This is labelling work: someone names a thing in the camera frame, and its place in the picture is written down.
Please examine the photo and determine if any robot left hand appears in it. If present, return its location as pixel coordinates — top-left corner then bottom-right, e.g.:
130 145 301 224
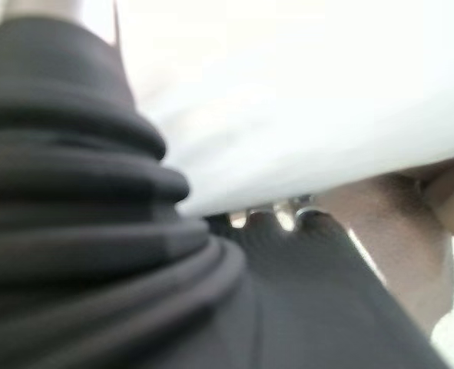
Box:
0 0 450 369

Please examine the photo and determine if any white duvet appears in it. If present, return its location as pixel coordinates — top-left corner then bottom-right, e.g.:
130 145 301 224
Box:
0 0 454 218

